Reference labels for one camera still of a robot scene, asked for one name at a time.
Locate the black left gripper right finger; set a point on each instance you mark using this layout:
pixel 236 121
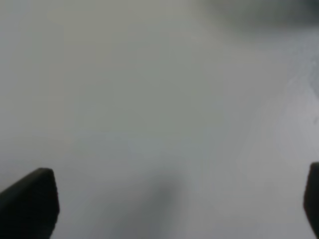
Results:
pixel 311 198

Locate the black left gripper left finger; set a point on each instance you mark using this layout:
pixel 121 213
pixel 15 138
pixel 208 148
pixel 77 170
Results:
pixel 29 208

